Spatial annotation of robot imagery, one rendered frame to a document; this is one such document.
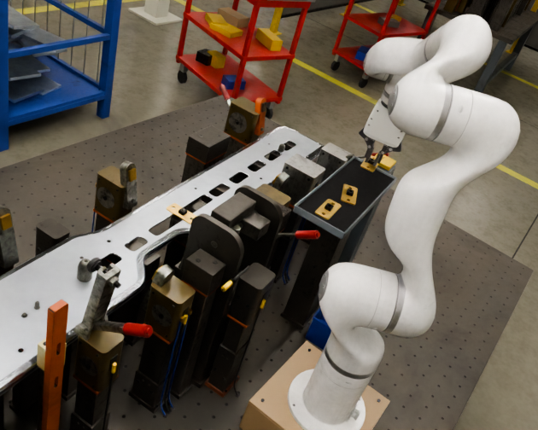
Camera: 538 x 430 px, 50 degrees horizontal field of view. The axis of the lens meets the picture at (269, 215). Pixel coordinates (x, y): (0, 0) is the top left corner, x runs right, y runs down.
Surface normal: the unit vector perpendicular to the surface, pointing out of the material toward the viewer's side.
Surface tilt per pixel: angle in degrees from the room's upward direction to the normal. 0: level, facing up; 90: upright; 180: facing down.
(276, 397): 2
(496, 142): 79
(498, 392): 0
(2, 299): 0
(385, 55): 70
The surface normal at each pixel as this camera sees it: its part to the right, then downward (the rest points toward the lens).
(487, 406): 0.26, -0.78
